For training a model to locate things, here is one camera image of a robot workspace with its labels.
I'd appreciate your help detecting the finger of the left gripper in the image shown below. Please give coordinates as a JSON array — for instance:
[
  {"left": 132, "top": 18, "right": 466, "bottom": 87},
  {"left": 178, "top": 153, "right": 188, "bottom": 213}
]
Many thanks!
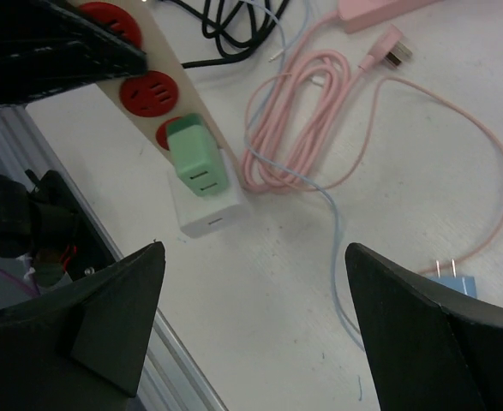
[{"left": 0, "top": 1, "right": 147, "bottom": 108}]

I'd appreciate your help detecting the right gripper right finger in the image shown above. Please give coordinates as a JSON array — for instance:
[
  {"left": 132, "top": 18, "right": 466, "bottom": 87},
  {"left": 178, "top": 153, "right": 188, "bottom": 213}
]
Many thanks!
[{"left": 344, "top": 243, "right": 503, "bottom": 410}]

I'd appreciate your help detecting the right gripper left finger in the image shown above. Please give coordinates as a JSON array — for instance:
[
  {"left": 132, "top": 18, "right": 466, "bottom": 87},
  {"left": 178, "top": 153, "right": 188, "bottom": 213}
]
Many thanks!
[{"left": 0, "top": 241, "right": 165, "bottom": 410}]

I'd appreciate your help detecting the blue charger plug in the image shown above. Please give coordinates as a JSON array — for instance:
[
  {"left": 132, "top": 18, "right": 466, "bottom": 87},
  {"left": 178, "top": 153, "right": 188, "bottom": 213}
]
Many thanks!
[{"left": 429, "top": 259, "right": 477, "bottom": 299}]

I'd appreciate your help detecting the white charger plug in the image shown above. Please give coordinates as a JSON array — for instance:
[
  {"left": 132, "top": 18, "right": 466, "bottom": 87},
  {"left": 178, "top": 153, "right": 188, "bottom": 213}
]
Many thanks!
[{"left": 167, "top": 149, "right": 251, "bottom": 239}]

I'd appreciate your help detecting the green charger plug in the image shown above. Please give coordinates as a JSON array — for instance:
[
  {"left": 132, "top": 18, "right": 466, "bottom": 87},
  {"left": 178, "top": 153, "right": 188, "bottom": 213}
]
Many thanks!
[{"left": 166, "top": 113, "right": 229, "bottom": 197}]

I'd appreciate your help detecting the pink power strip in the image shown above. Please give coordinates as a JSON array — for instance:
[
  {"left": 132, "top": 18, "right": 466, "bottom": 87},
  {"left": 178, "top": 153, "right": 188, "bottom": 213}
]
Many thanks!
[{"left": 338, "top": 0, "right": 437, "bottom": 33}]

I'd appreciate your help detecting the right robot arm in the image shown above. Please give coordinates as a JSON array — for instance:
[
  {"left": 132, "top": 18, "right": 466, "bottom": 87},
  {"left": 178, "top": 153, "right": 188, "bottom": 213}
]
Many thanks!
[{"left": 0, "top": 175, "right": 503, "bottom": 410}]

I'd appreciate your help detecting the aluminium front rail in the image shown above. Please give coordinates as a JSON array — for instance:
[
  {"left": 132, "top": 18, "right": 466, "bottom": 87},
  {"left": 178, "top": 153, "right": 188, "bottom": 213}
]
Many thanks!
[{"left": 0, "top": 108, "right": 225, "bottom": 410}]

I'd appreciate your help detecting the black power strip cable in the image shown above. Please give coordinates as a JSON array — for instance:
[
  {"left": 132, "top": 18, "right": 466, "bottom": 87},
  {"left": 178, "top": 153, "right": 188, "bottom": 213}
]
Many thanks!
[{"left": 156, "top": 0, "right": 293, "bottom": 69}]

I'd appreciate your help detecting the thin pink charging cable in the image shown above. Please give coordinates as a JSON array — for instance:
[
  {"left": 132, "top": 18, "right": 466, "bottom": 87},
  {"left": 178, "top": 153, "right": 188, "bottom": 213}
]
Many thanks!
[{"left": 319, "top": 78, "right": 503, "bottom": 277}]

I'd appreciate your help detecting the light blue charging cable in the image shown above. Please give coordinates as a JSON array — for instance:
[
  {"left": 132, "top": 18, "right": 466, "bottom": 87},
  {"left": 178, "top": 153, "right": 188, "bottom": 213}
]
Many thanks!
[{"left": 242, "top": 0, "right": 368, "bottom": 352}]

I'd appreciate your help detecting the pink power strip cable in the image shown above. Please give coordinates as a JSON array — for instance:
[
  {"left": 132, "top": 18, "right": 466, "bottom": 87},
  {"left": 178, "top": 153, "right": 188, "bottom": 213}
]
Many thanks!
[{"left": 237, "top": 0, "right": 414, "bottom": 194}]

